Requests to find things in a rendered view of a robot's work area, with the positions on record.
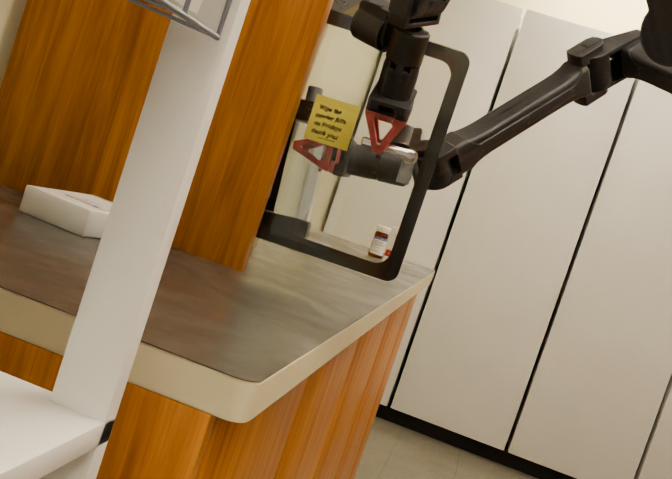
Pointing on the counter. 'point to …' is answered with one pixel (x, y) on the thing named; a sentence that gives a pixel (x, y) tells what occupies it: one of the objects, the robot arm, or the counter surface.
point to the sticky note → (331, 122)
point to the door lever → (395, 151)
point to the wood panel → (264, 171)
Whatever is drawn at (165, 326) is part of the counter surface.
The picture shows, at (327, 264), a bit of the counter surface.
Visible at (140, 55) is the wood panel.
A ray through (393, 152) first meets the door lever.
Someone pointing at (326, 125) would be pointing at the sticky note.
